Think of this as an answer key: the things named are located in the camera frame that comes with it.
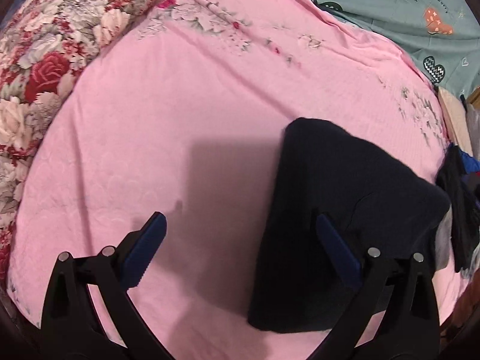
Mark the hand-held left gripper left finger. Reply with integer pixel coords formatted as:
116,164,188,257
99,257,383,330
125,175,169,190
40,212,177,360

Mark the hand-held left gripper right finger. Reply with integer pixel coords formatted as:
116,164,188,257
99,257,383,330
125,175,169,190
311,214,440,360

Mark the dark navy pants grey waistband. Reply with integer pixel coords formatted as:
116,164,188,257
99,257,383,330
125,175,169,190
247,117,452,334

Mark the pink floral bedsheet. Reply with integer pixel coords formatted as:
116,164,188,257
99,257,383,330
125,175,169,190
7,0,469,360

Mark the black garment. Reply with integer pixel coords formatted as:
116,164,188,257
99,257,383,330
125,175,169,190
436,145,480,274

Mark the blue garment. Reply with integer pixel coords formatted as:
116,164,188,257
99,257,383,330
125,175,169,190
460,149,480,175

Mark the cream cloth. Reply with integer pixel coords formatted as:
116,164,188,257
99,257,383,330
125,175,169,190
438,86,474,151

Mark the grey cloth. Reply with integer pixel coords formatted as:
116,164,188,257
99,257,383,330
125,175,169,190
464,103,480,147

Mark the red white floral quilt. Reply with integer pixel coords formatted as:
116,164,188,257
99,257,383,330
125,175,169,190
0,0,180,286

